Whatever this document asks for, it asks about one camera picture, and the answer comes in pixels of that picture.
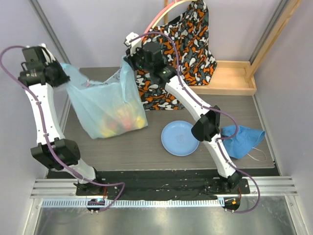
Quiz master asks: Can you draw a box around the light blue plastic bag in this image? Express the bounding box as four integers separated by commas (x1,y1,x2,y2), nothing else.
61,58,148,139

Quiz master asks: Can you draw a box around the camouflage patterned fabric bag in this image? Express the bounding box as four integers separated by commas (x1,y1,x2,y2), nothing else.
135,0,217,110

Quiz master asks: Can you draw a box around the purple cable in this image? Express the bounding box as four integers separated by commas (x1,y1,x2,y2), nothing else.
0,45,126,212
132,31,261,213

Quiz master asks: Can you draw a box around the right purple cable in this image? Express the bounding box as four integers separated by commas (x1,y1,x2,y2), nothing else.
132,31,261,213

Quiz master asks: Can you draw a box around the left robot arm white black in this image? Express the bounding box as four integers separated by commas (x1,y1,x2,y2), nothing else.
18,44,104,195

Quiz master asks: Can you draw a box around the wooden rack frame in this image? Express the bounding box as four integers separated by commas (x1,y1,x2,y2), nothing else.
164,0,303,96

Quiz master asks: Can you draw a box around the blue cloth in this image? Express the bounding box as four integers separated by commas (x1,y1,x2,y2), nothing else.
222,125,265,159

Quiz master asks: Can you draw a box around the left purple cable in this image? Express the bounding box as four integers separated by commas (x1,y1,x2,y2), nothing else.
0,45,126,212

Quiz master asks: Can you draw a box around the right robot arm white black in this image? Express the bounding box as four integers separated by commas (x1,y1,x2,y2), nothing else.
125,40,242,193

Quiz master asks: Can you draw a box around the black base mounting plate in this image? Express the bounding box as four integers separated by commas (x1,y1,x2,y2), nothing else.
46,168,281,196

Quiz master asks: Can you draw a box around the white slotted cable duct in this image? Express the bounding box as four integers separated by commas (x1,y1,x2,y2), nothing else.
42,197,224,209

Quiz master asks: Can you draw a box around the blue round plate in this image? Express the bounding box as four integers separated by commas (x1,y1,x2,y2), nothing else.
160,120,200,157

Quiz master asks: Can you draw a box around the pink cream hanger hoop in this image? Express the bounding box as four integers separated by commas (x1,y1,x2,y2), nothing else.
144,0,191,33

